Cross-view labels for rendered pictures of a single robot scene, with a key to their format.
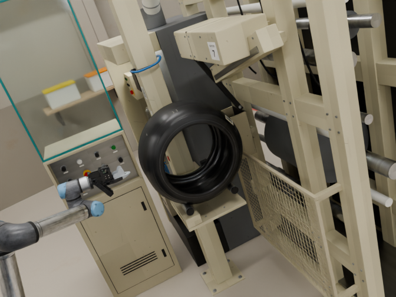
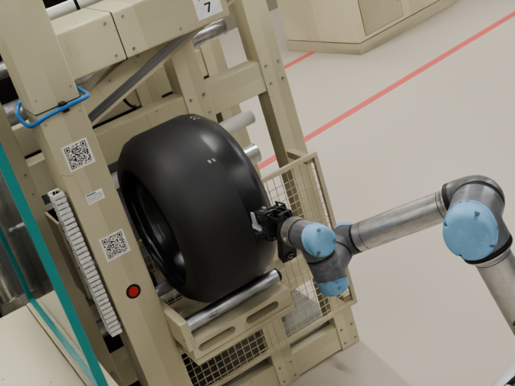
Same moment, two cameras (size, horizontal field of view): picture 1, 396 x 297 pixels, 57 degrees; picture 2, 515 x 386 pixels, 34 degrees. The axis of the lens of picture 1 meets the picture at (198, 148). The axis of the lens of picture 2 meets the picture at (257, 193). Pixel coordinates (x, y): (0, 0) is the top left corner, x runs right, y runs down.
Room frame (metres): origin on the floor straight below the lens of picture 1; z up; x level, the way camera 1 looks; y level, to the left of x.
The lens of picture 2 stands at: (2.11, 2.41, 2.22)
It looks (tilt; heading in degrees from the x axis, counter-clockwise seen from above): 24 degrees down; 260
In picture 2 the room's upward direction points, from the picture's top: 17 degrees counter-clockwise
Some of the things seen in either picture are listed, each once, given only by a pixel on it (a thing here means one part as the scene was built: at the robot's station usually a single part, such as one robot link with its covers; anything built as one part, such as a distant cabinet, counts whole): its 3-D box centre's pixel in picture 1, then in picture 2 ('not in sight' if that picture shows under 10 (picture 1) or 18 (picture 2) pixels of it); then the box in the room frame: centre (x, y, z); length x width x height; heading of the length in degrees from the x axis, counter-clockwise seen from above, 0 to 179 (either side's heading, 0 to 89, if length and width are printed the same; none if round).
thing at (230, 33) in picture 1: (216, 38); (126, 24); (1.88, -0.26, 1.71); 0.61 x 0.25 x 0.15; 14
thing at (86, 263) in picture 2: not in sight; (87, 263); (2.25, 0.18, 1.19); 0.05 x 0.04 x 0.48; 104
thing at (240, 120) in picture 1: (234, 132); (93, 243); (2.24, -0.26, 1.05); 0.20 x 0.15 x 0.30; 14
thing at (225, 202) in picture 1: (206, 203); (219, 312); (1.93, 0.06, 0.80); 0.37 x 0.36 x 0.02; 104
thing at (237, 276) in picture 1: (221, 275); not in sight; (2.18, 0.13, 0.01); 0.27 x 0.27 x 0.02; 14
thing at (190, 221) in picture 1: (184, 207); (236, 318); (1.90, 0.19, 0.83); 0.36 x 0.09 x 0.06; 14
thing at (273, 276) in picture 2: (181, 199); (231, 299); (1.89, 0.19, 0.90); 0.35 x 0.05 x 0.05; 14
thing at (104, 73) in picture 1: (102, 78); not in sight; (5.16, 0.94, 1.24); 0.41 x 0.34 x 0.23; 112
